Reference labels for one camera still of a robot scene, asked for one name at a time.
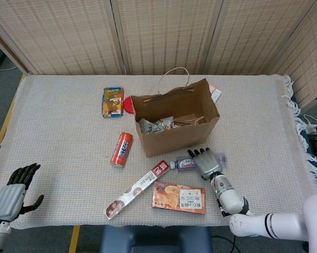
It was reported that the beige woven tablecloth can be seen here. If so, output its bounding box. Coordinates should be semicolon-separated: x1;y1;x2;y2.
0;73;317;230

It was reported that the white power strip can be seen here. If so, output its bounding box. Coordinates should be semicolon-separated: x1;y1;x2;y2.
303;114;317;135

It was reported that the clear plastic bottle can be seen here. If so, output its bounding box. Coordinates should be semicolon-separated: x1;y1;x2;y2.
169;152;227;172

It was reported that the orange snack packet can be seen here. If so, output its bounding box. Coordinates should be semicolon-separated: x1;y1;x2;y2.
151;181;206;215

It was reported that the red round lid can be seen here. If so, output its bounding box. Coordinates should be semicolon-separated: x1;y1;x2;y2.
123;96;135;114

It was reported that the woven folding screen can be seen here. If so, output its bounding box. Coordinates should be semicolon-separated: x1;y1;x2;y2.
0;0;317;106

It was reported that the small yellow blue carton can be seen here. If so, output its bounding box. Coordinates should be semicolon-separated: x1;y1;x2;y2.
100;87;125;119

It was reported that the long white baking paper box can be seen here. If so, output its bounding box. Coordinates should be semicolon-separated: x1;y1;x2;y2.
103;160;172;220

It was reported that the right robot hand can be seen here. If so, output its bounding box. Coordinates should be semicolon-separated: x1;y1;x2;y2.
187;148;225;181

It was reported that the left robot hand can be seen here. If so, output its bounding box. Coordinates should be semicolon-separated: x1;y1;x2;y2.
0;162;45;222

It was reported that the brown paper shopping bag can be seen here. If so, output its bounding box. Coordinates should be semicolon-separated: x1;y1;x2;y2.
131;67;220;158

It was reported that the black cable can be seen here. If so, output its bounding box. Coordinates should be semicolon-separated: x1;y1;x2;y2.
211;234;238;253

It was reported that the orange soda can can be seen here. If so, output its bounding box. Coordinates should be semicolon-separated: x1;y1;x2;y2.
110;131;134;169

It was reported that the blue chair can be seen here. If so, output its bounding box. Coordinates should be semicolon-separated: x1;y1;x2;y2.
99;225;213;253

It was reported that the silver snack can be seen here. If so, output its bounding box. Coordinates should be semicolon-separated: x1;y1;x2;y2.
138;118;163;134

